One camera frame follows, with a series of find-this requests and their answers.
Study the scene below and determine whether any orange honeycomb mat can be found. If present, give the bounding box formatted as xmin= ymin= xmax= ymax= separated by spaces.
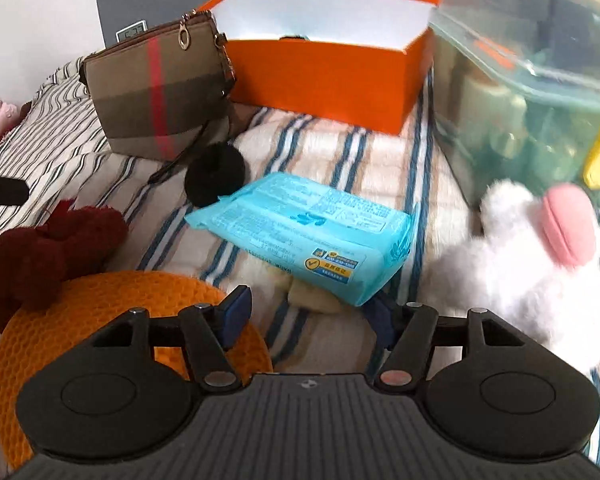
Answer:
xmin=0 ymin=270 xmax=273 ymax=473

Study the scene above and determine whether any black fluffy scrunchie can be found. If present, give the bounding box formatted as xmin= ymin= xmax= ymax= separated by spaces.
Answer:
xmin=184 ymin=143 xmax=249 ymax=207

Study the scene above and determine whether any brown plaid pouch bag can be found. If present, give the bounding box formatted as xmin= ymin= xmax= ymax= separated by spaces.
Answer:
xmin=78 ymin=10 xmax=238 ymax=183

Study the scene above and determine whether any clear plastic storage container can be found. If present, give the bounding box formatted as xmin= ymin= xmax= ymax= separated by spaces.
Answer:
xmin=427 ymin=0 xmax=600 ymax=211

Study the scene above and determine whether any dark red plush toy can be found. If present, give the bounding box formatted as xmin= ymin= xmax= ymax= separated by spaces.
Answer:
xmin=0 ymin=199 xmax=130 ymax=333

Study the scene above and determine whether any white digital clock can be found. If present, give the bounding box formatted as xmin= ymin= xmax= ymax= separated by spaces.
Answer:
xmin=115 ymin=19 xmax=148 ymax=43

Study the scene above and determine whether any white fluffy plush toy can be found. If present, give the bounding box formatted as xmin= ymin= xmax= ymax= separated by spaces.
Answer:
xmin=427 ymin=180 xmax=600 ymax=376

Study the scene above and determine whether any orange cardboard box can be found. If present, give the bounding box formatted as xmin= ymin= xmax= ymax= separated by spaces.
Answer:
xmin=196 ymin=0 xmax=442 ymax=136

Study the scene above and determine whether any light blue wipes pack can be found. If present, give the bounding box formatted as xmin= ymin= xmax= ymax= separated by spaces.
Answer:
xmin=184 ymin=171 xmax=421 ymax=307

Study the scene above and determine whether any striped blanket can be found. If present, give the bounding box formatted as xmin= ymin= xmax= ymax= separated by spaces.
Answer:
xmin=0 ymin=55 xmax=600 ymax=471

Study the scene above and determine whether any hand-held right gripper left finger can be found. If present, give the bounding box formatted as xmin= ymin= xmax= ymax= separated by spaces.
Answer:
xmin=82 ymin=285 xmax=253 ymax=393

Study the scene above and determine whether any black flat device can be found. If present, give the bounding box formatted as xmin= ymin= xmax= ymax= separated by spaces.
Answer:
xmin=0 ymin=174 xmax=29 ymax=206

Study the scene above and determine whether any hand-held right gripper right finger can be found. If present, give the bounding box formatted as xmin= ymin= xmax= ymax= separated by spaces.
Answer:
xmin=365 ymin=300 xmax=526 ymax=393

